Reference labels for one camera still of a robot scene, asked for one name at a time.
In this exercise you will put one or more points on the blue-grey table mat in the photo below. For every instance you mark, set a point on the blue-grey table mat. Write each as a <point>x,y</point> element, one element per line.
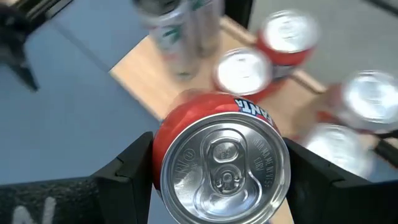
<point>77,124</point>

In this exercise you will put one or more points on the red Fanta can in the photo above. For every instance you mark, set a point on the red Fanta can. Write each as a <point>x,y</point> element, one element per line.
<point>242,71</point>
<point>289,31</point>
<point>217,168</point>

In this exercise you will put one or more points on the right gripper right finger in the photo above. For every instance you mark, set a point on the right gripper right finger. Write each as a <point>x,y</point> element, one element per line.
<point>326,199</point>

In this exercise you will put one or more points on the white Celsius can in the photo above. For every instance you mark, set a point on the white Celsius can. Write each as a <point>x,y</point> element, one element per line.
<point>210,28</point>

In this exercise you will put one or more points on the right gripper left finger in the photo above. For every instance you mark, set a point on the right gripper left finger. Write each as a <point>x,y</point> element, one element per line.
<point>124,186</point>

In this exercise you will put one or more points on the wooden shelf with black frame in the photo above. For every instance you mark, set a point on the wooden shelf with black frame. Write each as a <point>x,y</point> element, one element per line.
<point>146,77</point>

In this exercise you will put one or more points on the silver Diet Coke can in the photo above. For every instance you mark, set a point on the silver Diet Coke can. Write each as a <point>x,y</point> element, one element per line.
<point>370,96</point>
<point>339,149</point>

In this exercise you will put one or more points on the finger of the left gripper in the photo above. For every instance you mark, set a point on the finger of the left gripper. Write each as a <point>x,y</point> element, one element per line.
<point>26,74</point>

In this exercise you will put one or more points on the black can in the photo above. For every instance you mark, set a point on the black can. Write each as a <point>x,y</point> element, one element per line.
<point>174,34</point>

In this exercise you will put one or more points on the black table frame rail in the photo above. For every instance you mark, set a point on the black table frame rail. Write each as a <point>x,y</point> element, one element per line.
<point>46,7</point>

